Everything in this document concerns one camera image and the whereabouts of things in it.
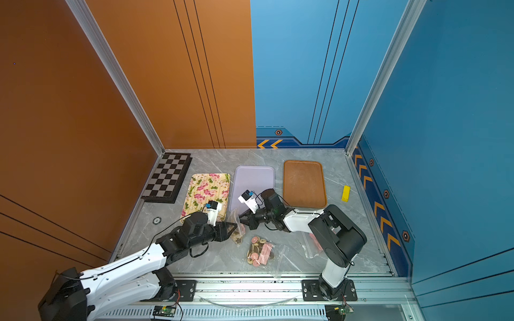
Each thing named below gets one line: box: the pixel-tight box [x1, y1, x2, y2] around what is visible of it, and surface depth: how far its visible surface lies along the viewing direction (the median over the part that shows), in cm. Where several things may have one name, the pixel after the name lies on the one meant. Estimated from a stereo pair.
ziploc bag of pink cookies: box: [293, 230, 328, 267], surface depth 83 cm
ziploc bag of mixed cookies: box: [242, 235, 302, 280], surface depth 81 cm
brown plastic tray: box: [283, 160, 328, 209], surface depth 107 cm
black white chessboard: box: [140, 152, 193, 204], surface depth 105 cm
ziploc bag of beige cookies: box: [227, 207, 246, 247], surface depth 83 cm
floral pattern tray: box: [180, 173, 231, 224], surface depth 104 cm
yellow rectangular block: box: [340, 184, 352, 203], surface depth 101 cm
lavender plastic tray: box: [228, 165, 275, 216], surface depth 108 cm
